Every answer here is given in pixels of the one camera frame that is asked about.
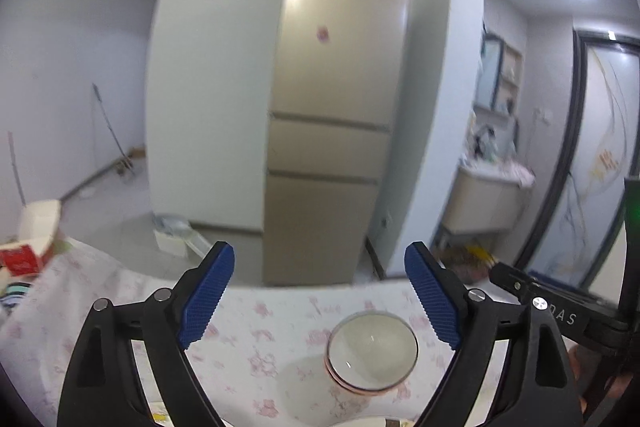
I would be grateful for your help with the dark framed glass door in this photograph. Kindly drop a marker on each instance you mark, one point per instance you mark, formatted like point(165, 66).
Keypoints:
point(600, 157)

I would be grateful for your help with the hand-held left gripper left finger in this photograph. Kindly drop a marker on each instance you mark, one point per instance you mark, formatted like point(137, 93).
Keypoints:
point(207, 292)

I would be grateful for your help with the pink white cloth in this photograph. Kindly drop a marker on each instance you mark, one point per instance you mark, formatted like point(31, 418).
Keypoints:
point(515, 172)

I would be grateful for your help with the white wall socket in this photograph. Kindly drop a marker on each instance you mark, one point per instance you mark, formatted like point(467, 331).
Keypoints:
point(541, 116)

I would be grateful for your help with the red and white carton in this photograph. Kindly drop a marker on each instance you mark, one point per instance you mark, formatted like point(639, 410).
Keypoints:
point(20, 259)

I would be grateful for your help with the long thin stick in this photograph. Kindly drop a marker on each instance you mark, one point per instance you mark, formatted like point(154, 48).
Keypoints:
point(16, 169)
point(109, 124)

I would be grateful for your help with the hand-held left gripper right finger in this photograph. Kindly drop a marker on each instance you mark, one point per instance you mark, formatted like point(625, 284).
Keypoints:
point(435, 297)

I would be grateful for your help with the white black-rimmed bowl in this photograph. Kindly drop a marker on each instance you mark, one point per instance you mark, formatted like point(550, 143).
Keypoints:
point(372, 347)

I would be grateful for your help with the pink printed white tablecloth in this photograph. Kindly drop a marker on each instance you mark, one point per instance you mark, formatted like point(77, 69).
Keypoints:
point(275, 322)

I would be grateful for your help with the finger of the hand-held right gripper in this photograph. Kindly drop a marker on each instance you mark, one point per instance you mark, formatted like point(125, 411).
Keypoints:
point(510, 279)

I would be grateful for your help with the gold refrigerator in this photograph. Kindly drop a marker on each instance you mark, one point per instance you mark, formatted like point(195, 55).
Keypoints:
point(330, 117)

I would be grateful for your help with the black faucet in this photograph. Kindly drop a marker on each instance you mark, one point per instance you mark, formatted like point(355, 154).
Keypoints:
point(484, 142)

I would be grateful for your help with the bathroom mirror cabinet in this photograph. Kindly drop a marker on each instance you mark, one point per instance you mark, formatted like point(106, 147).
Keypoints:
point(492, 72)

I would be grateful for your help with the white foam box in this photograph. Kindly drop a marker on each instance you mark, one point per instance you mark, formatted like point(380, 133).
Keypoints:
point(177, 237)

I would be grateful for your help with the pink fridge magnet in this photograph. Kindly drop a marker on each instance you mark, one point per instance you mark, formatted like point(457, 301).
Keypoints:
point(322, 34)

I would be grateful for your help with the beige bathroom vanity cabinet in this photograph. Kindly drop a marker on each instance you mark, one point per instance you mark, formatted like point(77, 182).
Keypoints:
point(482, 207)

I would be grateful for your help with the yellow bag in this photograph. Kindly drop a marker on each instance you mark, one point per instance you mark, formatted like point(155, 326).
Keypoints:
point(470, 259)

